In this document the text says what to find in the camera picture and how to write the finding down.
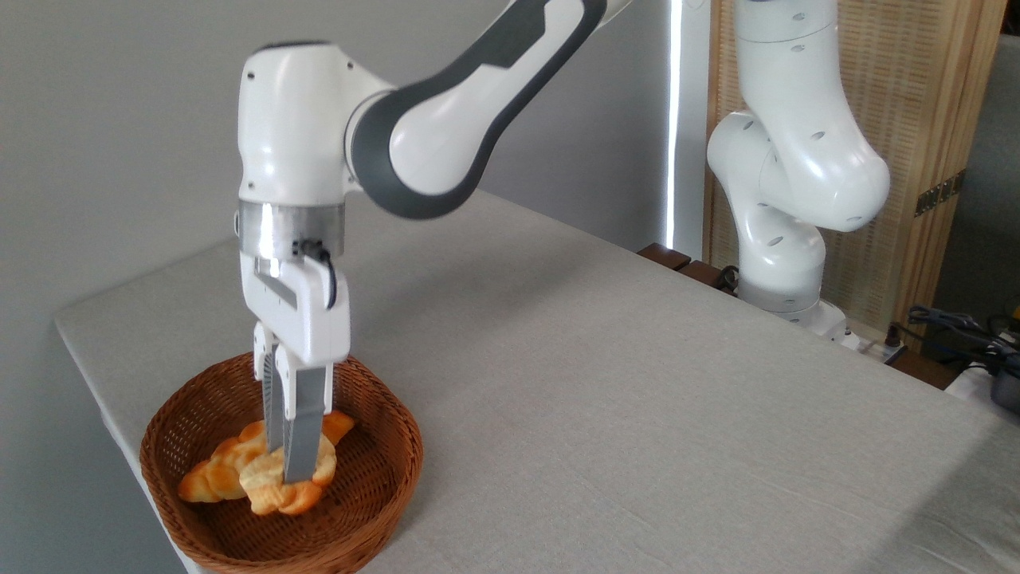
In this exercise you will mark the grey tablecloth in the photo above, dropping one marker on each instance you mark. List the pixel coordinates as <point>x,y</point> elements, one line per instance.
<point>637,414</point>

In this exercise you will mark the dark grey box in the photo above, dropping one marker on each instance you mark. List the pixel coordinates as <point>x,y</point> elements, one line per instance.
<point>1007,392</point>

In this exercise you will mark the brown wicker basket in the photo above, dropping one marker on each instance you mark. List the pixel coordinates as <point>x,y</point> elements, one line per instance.
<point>374,470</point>

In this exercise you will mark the long golden braided bread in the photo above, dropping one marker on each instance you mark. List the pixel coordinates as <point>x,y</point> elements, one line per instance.
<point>209,477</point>

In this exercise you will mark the dark brown wooden block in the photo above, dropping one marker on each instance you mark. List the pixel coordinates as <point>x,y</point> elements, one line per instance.
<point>664,256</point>
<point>705,274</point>

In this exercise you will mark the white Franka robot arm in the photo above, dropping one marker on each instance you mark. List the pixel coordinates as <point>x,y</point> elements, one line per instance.
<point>295,119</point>

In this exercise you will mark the dark metal screen hinge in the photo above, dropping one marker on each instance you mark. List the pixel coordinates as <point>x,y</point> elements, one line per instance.
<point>940,193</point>

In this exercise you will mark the wooden folding screen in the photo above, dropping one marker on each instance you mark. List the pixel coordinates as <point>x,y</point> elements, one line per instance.
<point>916,96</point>

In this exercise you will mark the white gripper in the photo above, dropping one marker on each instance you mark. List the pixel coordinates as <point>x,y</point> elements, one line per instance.
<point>307,319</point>

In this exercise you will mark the round pale bread roll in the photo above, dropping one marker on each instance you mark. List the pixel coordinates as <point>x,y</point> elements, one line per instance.
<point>267,486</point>

